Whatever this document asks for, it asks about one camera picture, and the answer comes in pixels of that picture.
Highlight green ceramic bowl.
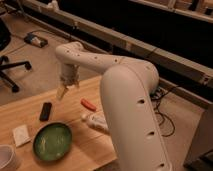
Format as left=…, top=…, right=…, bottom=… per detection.
left=33, top=122, right=72, bottom=162

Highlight black floor cables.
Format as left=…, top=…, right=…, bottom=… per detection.
left=150, top=84, right=181, bottom=138

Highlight black remote control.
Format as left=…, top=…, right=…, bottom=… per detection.
left=39, top=102, right=52, bottom=121

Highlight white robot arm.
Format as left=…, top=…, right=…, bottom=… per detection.
left=55, top=42, right=173, bottom=171

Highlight white bottle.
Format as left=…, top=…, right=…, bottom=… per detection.
left=81, top=114, right=109, bottom=134

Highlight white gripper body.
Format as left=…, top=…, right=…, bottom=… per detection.
left=60, top=64, right=79, bottom=87

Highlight white sponge cloth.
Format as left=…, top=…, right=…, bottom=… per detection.
left=12, top=125, right=30, bottom=147

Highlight black office chair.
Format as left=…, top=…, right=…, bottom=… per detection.
left=0, top=18, right=32, bottom=93

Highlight long metal rail frame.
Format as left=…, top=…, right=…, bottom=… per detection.
left=6, top=0, right=213, bottom=103

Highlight dark cabinet at right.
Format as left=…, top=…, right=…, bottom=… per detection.
left=183, top=104, right=213, bottom=171

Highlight power adapter on floor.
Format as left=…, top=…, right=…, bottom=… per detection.
left=24, top=33, right=48, bottom=48

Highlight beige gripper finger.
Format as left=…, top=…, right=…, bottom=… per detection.
left=74, top=80, right=80, bottom=88
left=56, top=85, right=68, bottom=100

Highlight orange marker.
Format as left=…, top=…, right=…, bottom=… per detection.
left=81, top=98, right=97, bottom=111

